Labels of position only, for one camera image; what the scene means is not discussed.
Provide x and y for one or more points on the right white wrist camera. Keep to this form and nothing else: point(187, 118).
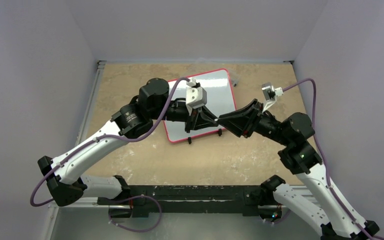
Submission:
point(270, 94)

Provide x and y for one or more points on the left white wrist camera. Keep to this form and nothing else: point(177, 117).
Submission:
point(196, 95)

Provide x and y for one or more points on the red framed whiteboard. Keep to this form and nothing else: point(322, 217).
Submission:
point(220, 100)

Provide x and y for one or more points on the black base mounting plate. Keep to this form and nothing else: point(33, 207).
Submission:
point(138, 201)

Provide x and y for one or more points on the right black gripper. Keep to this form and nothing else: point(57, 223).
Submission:
point(251, 117)

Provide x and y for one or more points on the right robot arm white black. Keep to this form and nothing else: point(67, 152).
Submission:
point(332, 217)

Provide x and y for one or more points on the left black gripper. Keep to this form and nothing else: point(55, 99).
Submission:
point(196, 121)

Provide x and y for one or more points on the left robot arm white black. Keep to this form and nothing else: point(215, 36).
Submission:
point(65, 176)

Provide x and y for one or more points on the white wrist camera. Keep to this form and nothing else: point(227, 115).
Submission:
point(270, 94)
point(196, 95)

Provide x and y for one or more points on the aluminium frame rail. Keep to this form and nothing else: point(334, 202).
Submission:
point(52, 209)

